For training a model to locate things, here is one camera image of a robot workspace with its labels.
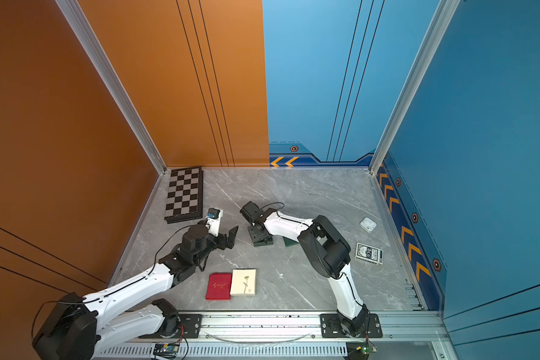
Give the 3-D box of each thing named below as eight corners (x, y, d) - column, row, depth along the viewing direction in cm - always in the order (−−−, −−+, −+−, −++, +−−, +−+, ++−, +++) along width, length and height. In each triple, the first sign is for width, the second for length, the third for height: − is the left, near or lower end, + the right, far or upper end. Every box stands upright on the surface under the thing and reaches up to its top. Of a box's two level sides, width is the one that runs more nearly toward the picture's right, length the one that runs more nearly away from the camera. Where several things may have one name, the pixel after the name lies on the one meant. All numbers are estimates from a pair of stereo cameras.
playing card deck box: (354, 258, 91) (356, 255, 89) (355, 245, 94) (357, 242, 92) (381, 265, 89) (383, 263, 87) (381, 252, 93) (383, 249, 90)
